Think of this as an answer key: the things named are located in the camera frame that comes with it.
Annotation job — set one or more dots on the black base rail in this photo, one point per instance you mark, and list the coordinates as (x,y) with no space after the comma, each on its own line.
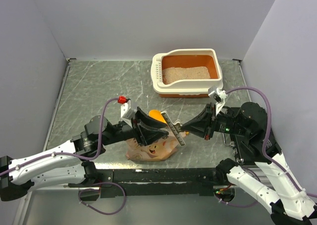
(150,182)

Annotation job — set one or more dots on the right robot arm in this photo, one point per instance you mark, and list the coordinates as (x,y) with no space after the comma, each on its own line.
(286,202)

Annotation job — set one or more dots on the black case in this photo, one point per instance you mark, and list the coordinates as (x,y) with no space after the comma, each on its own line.
(247,147)

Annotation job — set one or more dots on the beige cat litter pile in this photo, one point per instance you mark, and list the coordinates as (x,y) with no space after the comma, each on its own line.
(170,75)

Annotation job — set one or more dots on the white orange litter box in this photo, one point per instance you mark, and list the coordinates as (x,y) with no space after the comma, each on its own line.
(186,58)

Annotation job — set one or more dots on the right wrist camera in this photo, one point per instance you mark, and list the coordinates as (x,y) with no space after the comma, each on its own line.
(219,95)

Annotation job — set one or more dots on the pink cat litter bag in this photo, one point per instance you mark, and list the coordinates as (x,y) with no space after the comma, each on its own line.
(160,150)

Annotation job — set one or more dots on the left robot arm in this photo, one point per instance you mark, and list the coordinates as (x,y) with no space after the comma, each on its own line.
(72,161)

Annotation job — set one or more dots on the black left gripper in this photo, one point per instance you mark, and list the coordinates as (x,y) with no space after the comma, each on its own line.
(145,135)

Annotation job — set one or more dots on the yellow litter scoop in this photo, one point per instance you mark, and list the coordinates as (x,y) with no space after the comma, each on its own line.
(156,115)

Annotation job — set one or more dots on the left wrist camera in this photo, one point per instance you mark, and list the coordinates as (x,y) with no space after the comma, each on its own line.
(128,109)

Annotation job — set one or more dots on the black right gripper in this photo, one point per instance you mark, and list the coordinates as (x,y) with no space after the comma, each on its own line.
(202,124)

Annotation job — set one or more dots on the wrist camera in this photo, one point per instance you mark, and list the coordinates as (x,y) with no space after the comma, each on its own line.
(128,109)
(219,95)

